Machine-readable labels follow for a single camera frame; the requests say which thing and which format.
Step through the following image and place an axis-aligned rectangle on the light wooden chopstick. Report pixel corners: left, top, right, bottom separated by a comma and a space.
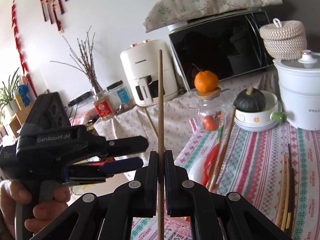
157, 50, 165, 240

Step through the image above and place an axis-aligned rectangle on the red plastic spoon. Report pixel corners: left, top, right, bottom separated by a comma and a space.
202, 125, 224, 186

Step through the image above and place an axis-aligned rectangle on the black chopstick gold band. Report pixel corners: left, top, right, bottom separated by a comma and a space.
289, 168, 296, 237

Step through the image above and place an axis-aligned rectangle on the white plastic spoon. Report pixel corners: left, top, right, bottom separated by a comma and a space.
188, 157, 206, 184

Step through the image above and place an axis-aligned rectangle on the person's left hand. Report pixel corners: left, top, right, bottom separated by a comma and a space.
0, 179, 72, 238

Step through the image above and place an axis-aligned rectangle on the floral cloth cover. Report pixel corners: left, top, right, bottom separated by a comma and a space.
94, 67, 280, 164

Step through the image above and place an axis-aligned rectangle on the red label glass jar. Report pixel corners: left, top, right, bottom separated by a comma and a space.
93, 90, 114, 119

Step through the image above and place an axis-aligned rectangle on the wooden shelf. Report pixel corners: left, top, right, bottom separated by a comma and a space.
1, 100, 34, 146

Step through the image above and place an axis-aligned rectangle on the blue label storage jar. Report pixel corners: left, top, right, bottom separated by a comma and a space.
106, 80, 134, 114

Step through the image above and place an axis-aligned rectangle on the potted green plant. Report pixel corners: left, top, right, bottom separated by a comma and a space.
1, 68, 19, 118

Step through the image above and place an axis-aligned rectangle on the patterned striped tablecloth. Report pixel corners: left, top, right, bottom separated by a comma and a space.
131, 121, 319, 239

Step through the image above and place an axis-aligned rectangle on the dry branch bouquet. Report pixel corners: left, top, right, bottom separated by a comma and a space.
50, 26, 103, 95

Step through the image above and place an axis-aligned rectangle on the white air fryer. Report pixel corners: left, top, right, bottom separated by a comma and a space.
120, 40, 178, 107

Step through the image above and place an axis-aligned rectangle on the glass jar with wooden lid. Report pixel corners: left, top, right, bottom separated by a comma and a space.
196, 87, 236, 131

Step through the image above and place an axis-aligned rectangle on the orange tangerine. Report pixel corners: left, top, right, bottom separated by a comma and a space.
192, 64, 219, 93

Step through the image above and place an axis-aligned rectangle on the dark green pumpkin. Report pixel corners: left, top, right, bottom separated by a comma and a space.
234, 87, 266, 113

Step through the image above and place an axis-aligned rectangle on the black microwave oven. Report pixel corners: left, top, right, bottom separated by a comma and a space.
169, 9, 272, 90

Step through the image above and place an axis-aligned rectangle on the white electric cooker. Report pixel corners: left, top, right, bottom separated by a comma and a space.
273, 50, 320, 131

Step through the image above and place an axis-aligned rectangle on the floral cushion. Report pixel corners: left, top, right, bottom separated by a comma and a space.
143, 0, 283, 33

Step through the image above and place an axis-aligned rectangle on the white ceramic pot green handle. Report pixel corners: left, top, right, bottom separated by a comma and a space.
234, 90, 287, 132

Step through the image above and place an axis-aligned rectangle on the woven rope basket with lid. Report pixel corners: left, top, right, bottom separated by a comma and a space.
259, 18, 307, 60

